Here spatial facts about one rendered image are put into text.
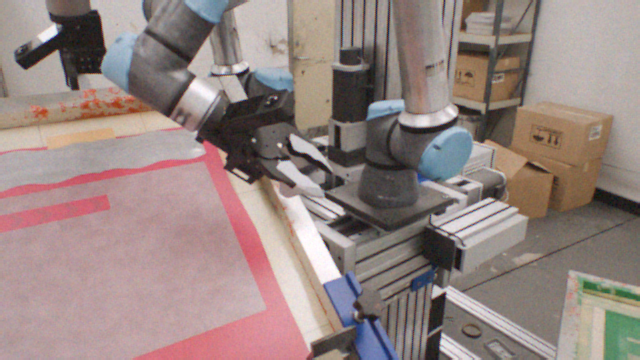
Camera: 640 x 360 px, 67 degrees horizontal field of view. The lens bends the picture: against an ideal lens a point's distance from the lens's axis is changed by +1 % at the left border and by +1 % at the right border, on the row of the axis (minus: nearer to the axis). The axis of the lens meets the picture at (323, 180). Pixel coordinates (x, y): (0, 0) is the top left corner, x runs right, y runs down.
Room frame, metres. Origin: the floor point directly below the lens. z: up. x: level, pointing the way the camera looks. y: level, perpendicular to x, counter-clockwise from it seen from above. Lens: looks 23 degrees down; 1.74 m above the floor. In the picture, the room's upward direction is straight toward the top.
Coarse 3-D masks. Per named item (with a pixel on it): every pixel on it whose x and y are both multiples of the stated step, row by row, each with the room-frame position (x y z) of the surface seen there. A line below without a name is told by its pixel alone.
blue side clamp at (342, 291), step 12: (348, 276) 0.62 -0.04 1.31; (324, 288) 0.61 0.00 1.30; (336, 288) 0.61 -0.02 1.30; (348, 288) 0.61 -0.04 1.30; (360, 288) 0.61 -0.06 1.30; (336, 300) 0.59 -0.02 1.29; (348, 300) 0.59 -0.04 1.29; (336, 312) 0.58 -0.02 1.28; (348, 312) 0.58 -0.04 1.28; (348, 324) 0.56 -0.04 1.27; (360, 324) 0.56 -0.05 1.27; (372, 324) 0.57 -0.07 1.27; (360, 336) 0.55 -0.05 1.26; (372, 336) 0.55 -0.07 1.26; (384, 336) 0.55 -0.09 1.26; (360, 348) 0.53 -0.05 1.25; (372, 348) 0.54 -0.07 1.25; (384, 348) 0.54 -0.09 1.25
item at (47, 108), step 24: (24, 96) 0.79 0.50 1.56; (48, 96) 0.81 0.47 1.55; (72, 96) 0.82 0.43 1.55; (96, 96) 0.83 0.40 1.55; (120, 96) 0.85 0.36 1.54; (240, 96) 0.93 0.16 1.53; (0, 120) 0.75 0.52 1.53; (24, 120) 0.77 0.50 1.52; (48, 120) 0.79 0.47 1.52; (72, 120) 0.81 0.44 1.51; (288, 216) 0.71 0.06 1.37; (312, 240) 0.68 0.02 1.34; (312, 264) 0.64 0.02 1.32; (312, 288) 0.64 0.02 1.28
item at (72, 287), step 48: (0, 192) 0.66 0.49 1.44; (48, 192) 0.68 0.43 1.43; (96, 192) 0.70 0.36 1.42; (0, 240) 0.59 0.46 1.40; (48, 240) 0.61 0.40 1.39; (96, 240) 0.63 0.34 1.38; (0, 288) 0.53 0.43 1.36; (48, 288) 0.55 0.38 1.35; (96, 288) 0.56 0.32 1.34; (0, 336) 0.48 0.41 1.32; (48, 336) 0.49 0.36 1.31; (96, 336) 0.51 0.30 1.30; (144, 336) 0.52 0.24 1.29
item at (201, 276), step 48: (144, 192) 0.72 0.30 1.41; (192, 192) 0.74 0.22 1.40; (144, 240) 0.64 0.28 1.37; (192, 240) 0.66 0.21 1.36; (240, 240) 0.68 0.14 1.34; (144, 288) 0.58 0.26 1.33; (192, 288) 0.59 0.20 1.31; (240, 288) 0.61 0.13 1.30; (192, 336) 0.53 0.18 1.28; (240, 336) 0.55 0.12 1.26; (288, 336) 0.56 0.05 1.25
